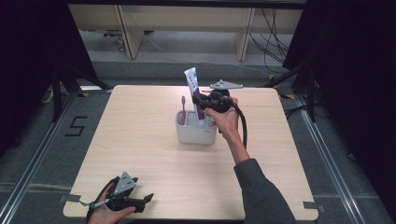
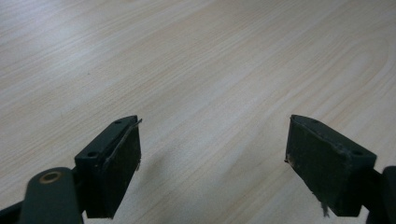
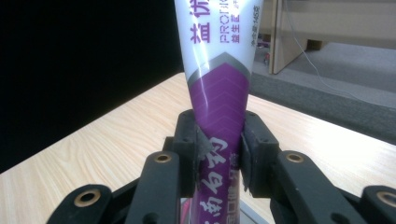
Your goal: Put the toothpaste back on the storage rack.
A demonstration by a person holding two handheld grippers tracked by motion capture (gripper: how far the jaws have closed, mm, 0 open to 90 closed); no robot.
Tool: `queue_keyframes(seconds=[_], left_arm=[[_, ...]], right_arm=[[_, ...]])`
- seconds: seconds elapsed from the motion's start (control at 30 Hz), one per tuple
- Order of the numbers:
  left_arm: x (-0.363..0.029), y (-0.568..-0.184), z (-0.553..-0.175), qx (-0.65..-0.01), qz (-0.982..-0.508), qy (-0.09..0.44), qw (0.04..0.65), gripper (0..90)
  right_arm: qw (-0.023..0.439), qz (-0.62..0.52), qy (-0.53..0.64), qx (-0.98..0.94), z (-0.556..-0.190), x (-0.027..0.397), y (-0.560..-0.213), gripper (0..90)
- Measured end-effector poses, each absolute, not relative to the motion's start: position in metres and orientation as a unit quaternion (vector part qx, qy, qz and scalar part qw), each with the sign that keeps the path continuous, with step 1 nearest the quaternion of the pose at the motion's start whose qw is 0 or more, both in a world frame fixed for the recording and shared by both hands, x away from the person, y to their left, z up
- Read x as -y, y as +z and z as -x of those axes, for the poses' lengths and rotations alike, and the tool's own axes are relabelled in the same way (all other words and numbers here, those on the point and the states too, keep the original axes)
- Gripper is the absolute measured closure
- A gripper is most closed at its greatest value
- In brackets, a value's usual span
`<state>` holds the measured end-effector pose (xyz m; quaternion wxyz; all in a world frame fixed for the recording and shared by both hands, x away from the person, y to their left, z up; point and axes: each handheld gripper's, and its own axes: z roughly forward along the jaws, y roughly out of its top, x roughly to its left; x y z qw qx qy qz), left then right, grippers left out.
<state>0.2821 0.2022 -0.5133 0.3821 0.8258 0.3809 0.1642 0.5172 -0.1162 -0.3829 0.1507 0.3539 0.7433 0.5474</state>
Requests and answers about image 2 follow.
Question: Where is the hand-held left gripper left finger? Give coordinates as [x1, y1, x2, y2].
[74, 115, 144, 219]

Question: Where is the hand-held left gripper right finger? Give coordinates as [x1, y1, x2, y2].
[284, 114, 378, 218]

